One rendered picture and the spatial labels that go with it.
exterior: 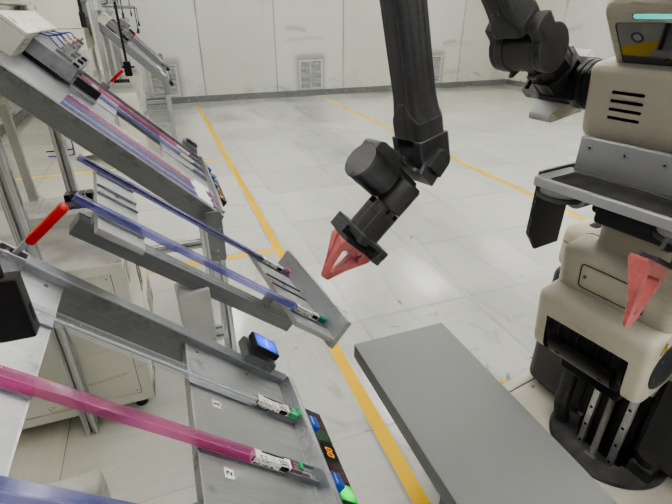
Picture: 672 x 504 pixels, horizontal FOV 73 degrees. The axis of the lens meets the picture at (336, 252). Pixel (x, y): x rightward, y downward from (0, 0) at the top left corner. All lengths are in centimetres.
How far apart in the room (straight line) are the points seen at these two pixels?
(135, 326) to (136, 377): 107
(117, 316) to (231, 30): 753
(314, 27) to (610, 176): 772
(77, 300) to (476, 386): 75
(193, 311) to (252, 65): 737
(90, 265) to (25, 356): 100
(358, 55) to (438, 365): 791
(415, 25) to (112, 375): 146
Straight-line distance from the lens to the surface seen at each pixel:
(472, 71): 995
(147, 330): 71
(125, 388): 180
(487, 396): 101
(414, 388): 99
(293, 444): 72
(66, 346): 164
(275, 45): 823
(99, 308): 69
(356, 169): 67
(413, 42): 68
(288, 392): 79
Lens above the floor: 129
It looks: 28 degrees down
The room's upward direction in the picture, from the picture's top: straight up
